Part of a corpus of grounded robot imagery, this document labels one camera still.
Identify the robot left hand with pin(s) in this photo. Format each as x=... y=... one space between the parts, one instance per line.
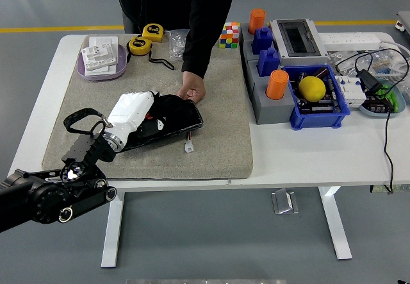
x=128 y=111

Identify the person's left hand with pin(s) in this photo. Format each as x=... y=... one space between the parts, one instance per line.
x=193 y=86

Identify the person's left forearm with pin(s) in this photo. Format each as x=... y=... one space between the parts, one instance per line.
x=197 y=53

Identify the clear bag of screws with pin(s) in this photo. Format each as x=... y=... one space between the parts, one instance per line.
x=176 y=45

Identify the purple tray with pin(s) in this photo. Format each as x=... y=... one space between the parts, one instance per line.
x=121 y=63

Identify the colourful puzzle cube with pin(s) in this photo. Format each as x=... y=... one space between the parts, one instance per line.
x=229 y=35

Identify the small grey block holder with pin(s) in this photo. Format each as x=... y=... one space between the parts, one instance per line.
x=245 y=45

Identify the grey-brown mat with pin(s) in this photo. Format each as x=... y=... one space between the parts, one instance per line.
x=208 y=155

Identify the white square cover plate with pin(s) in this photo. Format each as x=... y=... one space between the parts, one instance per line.
x=102 y=40

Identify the blue block with knob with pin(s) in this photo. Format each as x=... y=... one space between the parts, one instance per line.
x=262 y=40
x=268 y=63

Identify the large grey block holder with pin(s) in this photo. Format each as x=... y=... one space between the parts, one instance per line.
x=272 y=112

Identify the orange cylinder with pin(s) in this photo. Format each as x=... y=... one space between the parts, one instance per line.
x=277 y=85
x=257 y=19

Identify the person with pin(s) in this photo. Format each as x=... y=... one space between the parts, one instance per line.
x=166 y=2

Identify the white table leg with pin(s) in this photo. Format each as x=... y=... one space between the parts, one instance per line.
x=334 y=226
x=112 y=232

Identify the yellow ball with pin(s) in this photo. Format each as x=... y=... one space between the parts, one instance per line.
x=312 y=88

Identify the grey electrical distribution box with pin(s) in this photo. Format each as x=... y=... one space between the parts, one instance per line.
x=317 y=60

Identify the blue plastic bin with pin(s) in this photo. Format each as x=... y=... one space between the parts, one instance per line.
x=317 y=120

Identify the black circuit board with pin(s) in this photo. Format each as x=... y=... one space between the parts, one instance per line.
x=320 y=107

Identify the metal floor socket plate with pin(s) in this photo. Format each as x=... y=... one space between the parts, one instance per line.
x=285 y=202

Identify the clear bag of white rings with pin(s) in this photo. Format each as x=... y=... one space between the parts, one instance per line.
x=339 y=56

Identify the white circuit breaker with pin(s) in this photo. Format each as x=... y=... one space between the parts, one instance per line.
x=352 y=95

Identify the white power strip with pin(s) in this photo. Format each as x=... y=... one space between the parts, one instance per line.
x=349 y=40

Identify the light blue tray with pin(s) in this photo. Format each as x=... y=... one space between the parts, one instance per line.
x=378 y=114

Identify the dark brown electronic components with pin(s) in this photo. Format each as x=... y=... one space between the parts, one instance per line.
x=378 y=106

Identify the green terminal block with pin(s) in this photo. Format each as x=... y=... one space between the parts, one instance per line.
x=389 y=96

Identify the clear bag of blue parts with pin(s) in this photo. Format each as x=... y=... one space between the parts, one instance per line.
x=382 y=64

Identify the white device with red mark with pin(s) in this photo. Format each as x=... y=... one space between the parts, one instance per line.
x=404 y=19

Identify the white flat switch plate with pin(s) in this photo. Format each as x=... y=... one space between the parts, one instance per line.
x=107 y=70

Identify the white wall socket module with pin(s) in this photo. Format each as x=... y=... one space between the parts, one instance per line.
x=99 y=56

